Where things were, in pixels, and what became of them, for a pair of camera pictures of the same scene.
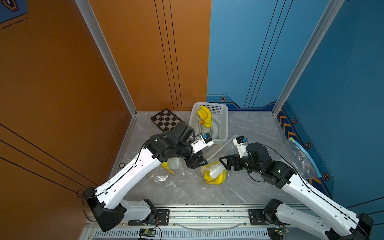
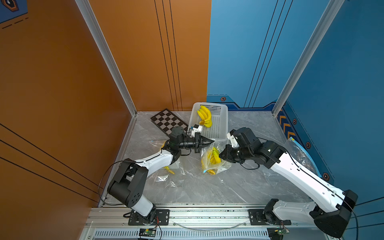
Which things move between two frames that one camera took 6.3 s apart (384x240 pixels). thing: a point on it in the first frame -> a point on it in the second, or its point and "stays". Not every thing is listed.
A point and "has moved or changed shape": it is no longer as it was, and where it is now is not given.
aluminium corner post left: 107,53 stays
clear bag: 182,176 stays
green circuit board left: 147,232 stays
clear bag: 213,169 has moved or changed shape
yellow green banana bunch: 220,180 -> 213,157
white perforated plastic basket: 219,129 stays
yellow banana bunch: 206,116 stays
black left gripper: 195,161 -> 198,145
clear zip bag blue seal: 300,159 stays
